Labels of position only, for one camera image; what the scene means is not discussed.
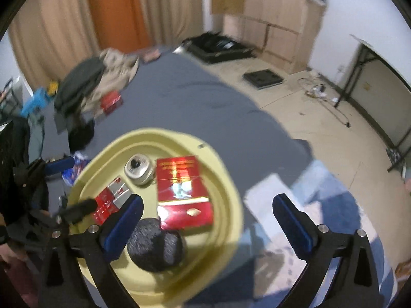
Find blue white plastic bag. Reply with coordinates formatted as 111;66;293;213
61;154;92;187

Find black garment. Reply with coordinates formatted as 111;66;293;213
67;115;96;152

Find flat black tray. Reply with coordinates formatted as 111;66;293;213
243;69;285;90

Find blue white plaid blanket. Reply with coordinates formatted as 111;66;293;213
193;159;396;308

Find small red box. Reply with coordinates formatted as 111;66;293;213
100;90;123;114

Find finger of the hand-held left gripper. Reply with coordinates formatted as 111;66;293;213
19;156;75;183
55;198;98;225

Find round metal tin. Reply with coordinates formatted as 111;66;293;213
124;154;157;186

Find dark grey round sponge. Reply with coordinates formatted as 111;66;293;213
126;217;187;272

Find floor cables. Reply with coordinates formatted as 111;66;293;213
297;71;352;128

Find open black suitcase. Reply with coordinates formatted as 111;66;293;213
181;31;256;65

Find black frame folding table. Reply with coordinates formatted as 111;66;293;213
334;34;411;174

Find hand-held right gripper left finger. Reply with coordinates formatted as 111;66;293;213
38;194;144;308

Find wooden wardrobe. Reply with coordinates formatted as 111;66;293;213
210;0;325;75

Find beige garment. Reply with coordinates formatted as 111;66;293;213
80;48;141;113

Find red silver cigarette pack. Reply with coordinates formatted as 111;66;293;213
92;176;133;225

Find orange curtain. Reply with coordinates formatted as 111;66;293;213
85;0;151;52

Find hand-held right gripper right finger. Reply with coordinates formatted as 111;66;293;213
272;193;381;308

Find narrow beige curtain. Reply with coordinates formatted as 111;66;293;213
135;0;205;46

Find wide beige curtain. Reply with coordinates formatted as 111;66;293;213
8;0;101;81

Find yellow plastic basin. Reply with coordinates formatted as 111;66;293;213
66;128;243;307

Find black cloth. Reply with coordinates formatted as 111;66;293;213
0;117;33;180

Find long red carton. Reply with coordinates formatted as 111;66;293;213
156;156;214;230

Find blue plastic stool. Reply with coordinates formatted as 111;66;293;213
21;86;56;117

